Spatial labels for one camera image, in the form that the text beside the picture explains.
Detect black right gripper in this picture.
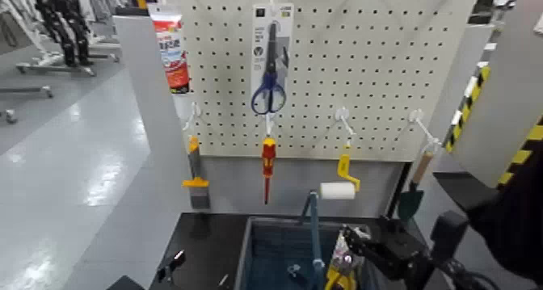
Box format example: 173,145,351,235
341,216,431,282

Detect yellow pliers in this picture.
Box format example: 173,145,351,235
324,232,367,290

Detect black metal upright bar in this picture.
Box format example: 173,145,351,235
385,162,414,221

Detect yellow grey scraper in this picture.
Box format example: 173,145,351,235
182,135,211,210

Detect red yellow screwdriver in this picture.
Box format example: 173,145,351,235
261,137,278,206

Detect cream pegboard panel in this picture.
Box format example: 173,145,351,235
162,0,478,162

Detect blue scissors in package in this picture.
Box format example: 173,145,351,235
250,2,295,116

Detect red white sealant tube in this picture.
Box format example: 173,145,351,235
148,3,191,95

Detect grey wheeled base bar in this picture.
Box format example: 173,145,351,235
0,85,54,99

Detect black robot on stand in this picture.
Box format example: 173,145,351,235
29,0,98,78

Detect white robot on stand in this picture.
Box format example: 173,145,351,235
0,0,58,69

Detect yellow handled white paint roller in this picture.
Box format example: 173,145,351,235
319,153,362,201

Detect blue grey crate with handle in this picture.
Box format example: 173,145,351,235
234,189,388,290

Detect wooden handled dark trowel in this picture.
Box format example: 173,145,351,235
397,150,435,221

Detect grey display stand frame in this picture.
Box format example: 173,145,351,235
63,15,412,290

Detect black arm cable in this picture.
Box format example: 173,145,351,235
439,257,503,290

